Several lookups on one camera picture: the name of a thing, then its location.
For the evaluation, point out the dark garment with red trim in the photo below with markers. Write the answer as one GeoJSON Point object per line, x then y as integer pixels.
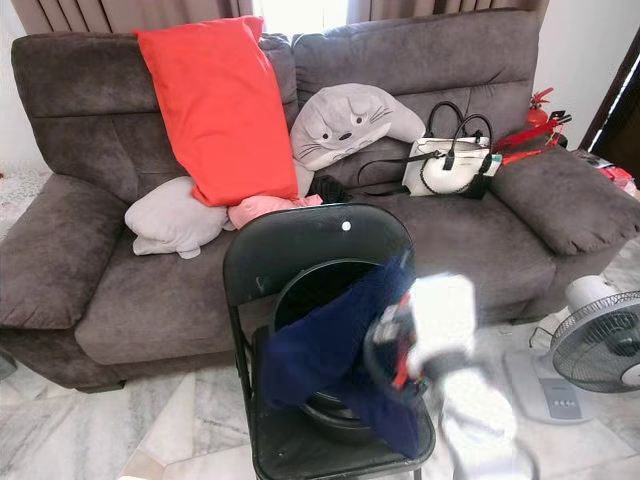
{"type": "Point", "coordinates": [340, 340]}

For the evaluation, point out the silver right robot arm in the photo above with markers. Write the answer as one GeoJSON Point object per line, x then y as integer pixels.
{"type": "Point", "coordinates": [490, 420]}

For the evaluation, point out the side table with lace cloth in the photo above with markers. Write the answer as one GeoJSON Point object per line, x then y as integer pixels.
{"type": "Point", "coordinates": [15, 195]}

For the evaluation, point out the brown fabric sofa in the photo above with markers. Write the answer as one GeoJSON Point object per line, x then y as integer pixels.
{"type": "Point", "coordinates": [80, 300]}

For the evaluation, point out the grey plush cushion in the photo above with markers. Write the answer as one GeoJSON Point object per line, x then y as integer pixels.
{"type": "Point", "coordinates": [172, 218]}

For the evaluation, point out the red pillow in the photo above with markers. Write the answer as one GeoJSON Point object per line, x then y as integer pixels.
{"type": "Point", "coordinates": [220, 105]}

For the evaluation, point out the brown curtain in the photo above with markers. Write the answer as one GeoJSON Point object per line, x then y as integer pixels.
{"type": "Point", "coordinates": [445, 9]}
{"type": "Point", "coordinates": [130, 14]}

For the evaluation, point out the pink cloth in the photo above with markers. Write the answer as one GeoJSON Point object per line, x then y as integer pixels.
{"type": "Point", "coordinates": [265, 210]}

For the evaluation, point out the black folding chair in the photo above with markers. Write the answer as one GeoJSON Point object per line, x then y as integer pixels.
{"type": "Point", "coordinates": [280, 245]}

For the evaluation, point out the black plastic bucket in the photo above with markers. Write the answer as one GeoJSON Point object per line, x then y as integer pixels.
{"type": "Point", "coordinates": [315, 285]}

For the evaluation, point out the black pouch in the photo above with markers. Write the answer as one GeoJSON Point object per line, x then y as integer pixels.
{"type": "Point", "coordinates": [328, 188]}

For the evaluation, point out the grey cat face cushion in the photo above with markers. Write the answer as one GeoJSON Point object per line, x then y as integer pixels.
{"type": "Point", "coordinates": [350, 122]}

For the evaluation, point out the window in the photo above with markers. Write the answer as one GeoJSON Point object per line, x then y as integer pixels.
{"type": "Point", "coordinates": [300, 12]}

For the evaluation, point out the red fire extinguisher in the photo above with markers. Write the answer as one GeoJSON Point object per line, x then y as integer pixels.
{"type": "Point", "coordinates": [542, 108]}

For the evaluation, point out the white standing fan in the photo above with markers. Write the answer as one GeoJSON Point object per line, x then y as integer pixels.
{"type": "Point", "coordinates": [595, 340]}

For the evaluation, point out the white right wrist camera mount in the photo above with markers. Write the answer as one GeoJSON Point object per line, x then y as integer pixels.
{"type": "Point", "coordinates": [445, 315]}

